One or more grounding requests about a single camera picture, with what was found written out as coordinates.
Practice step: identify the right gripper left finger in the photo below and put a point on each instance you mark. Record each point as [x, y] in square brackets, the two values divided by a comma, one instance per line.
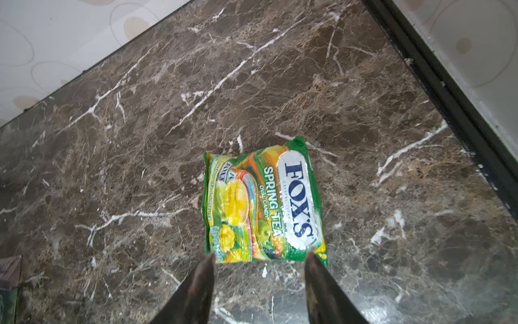
[191, 302]

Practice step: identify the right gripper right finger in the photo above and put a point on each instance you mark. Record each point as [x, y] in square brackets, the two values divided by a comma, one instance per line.
[326, 302]

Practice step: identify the yellow green snack packet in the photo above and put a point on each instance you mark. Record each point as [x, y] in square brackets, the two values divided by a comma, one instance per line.
[263, 206]

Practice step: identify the white patterned paper bag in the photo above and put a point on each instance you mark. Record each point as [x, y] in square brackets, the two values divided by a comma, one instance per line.
[10, 281]

